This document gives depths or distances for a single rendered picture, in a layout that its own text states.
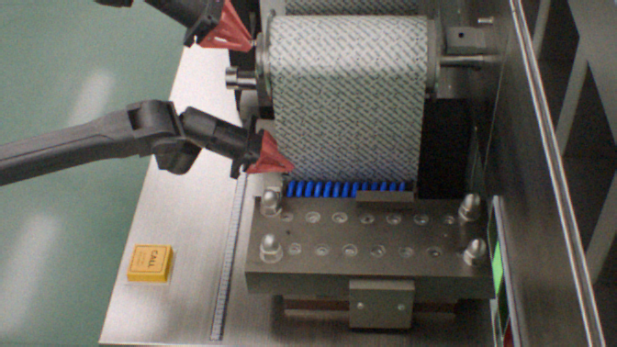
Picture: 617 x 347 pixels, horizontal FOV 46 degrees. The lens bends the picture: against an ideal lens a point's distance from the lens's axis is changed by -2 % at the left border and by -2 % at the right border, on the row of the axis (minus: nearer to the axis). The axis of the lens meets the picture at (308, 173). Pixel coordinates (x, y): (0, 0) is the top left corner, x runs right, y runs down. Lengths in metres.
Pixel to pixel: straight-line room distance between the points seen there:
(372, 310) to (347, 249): 0.11
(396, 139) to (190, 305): 0.45
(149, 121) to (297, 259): 0.32
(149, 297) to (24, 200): 1.62
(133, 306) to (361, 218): 0.42
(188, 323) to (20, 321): 1.32
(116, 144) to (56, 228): 1.61
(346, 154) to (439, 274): 0.25
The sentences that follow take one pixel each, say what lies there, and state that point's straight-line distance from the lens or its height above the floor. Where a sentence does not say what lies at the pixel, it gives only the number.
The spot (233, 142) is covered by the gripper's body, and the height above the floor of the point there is 1.14.
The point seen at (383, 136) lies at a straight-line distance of 1.21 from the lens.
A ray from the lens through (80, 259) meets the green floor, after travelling 2.64.
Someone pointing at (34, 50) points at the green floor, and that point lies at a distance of 3.63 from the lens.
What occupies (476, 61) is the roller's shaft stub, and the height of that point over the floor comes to 1.26.
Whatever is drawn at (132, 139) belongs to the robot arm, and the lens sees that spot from 1.17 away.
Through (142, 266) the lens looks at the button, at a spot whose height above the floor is 0.92.
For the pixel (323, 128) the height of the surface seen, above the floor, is 1.15.
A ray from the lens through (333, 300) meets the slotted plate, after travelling 1.24.
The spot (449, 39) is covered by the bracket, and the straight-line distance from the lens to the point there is 1.16.
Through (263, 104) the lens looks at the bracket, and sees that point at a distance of 1.27.
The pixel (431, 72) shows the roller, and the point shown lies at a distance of 1.14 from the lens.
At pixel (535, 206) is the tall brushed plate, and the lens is 0.81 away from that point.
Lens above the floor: 1.96
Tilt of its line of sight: 46 degrees down
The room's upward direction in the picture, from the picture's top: 3 degrees counter-clockwise
